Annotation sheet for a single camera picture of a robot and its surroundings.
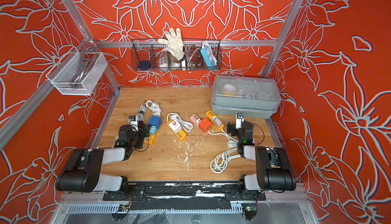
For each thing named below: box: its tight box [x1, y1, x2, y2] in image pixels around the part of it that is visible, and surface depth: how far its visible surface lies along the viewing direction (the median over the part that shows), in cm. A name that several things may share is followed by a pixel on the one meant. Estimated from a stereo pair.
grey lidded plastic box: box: [210, 75, 282, 120], surface depth 94 cm
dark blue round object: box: [138, 60, 151, 71], surface depth 100 cm
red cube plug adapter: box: [198, 118, 212, 134], surface depth 92 cm
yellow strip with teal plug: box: [144, 125, 160, 146], surface depth 91 cm
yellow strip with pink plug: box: [205, 109, 225, 131], surface depth 97 cm
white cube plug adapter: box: [169, 120, 182, 134], surface depth 90 cm
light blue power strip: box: [200, 44, 218, 68], surface depth 89 cm
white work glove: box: [157, 27, 186, 63], surface depth 90 cm
